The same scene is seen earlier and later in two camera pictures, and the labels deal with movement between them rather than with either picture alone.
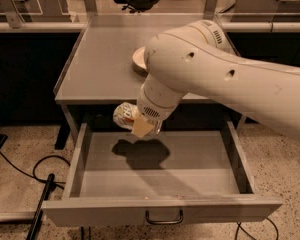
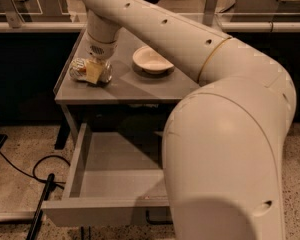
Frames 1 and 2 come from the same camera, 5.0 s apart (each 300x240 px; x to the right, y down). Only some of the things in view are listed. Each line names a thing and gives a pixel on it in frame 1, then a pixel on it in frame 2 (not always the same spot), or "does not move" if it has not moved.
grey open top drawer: [177, 176] does not move
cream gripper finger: [141, 126] → [93, 71]
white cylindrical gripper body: [152, 108] → [101, 51]
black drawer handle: [156, 222] does not move
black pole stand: [33, 230] does not move
